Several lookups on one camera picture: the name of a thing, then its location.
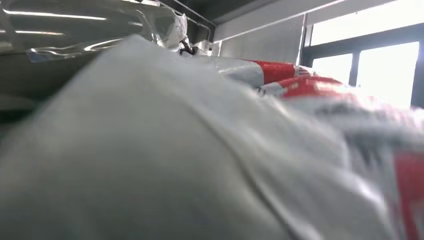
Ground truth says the white red-printed courier package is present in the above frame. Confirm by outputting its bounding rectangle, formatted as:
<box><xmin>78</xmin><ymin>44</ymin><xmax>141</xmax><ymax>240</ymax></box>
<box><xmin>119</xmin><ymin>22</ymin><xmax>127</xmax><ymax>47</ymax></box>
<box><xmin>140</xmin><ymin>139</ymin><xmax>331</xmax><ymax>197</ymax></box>
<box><xmin>0</xmin><ymin>34</ymin><xmax>424</xmax><ymax>240</ymax></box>

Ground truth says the window with dark frame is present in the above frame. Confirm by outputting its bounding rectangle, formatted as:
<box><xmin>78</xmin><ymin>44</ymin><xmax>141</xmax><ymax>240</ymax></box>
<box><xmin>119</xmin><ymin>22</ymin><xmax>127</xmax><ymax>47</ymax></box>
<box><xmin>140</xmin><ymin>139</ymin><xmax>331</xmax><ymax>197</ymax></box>
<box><xmin>299</xmin><ymin>0</ymin><xmax>424</xmax><ymax>110</ymax></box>

